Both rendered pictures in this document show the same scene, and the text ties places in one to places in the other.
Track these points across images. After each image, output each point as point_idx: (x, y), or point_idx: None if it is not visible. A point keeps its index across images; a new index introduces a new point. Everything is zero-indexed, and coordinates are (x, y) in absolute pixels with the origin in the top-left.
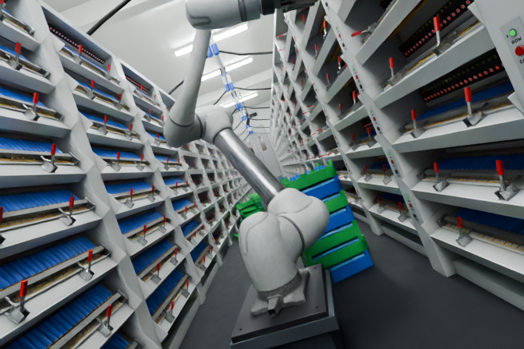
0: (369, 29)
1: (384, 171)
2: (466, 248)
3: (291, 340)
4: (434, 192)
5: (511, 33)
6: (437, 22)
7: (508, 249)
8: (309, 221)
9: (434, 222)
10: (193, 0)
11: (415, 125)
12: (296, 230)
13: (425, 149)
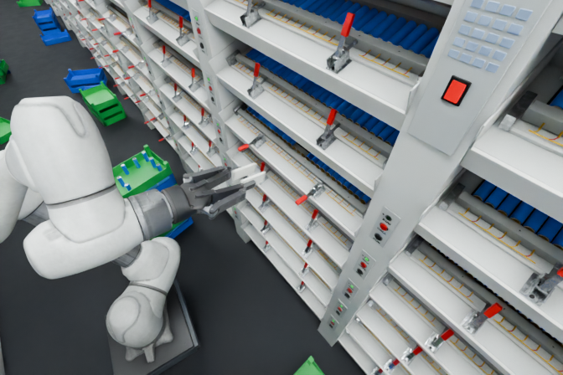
0: (255, 145)
1: None
2: (266, 254)
3: (167, 367)
4: (260, 232)
5: (352, 287)
6: (316, 214)
7: (288, 266)
8: (170, 278)
9: (248, 222)
10: (60, 267)
11: (263, 204)
12: (162, 295)
13: None
